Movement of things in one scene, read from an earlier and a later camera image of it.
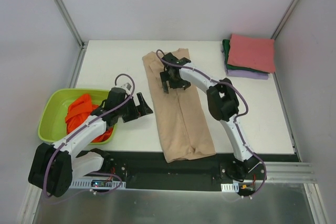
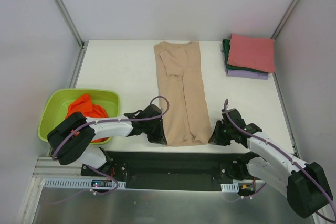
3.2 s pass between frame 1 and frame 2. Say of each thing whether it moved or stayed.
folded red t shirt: stayed
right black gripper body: moved
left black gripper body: moved
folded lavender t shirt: stayed
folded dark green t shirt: stayed
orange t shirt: stayed
